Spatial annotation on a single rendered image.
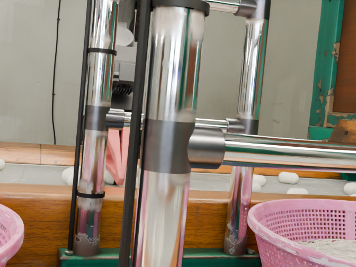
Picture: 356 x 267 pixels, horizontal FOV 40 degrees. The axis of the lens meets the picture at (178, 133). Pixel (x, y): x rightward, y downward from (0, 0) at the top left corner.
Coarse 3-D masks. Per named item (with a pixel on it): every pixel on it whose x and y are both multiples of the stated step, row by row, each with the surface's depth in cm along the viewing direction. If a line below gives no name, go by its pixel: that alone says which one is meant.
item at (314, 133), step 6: (312, 132) 109; (318, 132) 107; (324, 132) 105; (330, 132) 103; (312, 138) 109; (318, 138) 106; (324, 138) 104; (342, 174) 98; (348, 174) 96; (354, 174) 97; (348, 180) 96; (354, 180) 97
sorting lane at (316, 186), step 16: (0, 176) 66; (16, 176) 67; (32, 176) 68; (48, 176) 69; (192, 176) 82; (208, 176) 84; (224, 176) 86; (272, 176) 91; (272, 192) 73; (320, 192) 78; (336, 192) 79
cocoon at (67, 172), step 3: (69, 168) 65; (72, 168) 65; (63, 171) 65; (66, 171) 64; (69, 171) 64; (72, 171) 64; (63, 174) 64; (66, 174) 64; (69, 174) 64; (63, 177) 64; (66, 177) 64; (63, 180) 65; (66, 180) 64
